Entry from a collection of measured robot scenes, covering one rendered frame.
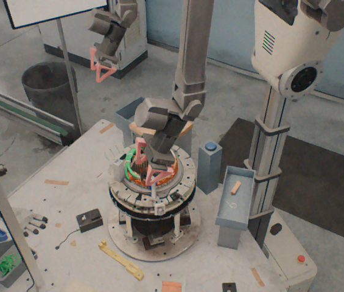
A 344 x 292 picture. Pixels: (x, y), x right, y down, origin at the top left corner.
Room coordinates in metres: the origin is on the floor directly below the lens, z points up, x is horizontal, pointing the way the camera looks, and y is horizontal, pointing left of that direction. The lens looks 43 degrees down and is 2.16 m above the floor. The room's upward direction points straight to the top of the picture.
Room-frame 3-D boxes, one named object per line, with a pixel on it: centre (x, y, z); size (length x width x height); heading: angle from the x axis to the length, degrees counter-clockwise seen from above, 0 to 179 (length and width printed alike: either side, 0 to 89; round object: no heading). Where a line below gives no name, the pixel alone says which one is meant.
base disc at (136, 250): (0.99, 0.07, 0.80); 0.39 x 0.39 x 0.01
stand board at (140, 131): (1.28, 0.04, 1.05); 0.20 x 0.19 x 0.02; 48
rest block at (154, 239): (0.87, 0.06, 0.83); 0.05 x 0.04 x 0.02; 107
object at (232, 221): (0.90, -0.23, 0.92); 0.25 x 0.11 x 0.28; 165
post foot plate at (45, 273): (0.71, 0.48, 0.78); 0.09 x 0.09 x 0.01; 33
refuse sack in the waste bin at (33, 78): (2.43, 0.89, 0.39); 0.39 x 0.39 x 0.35
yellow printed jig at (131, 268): (0.80, 0.19, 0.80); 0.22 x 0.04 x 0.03; 52
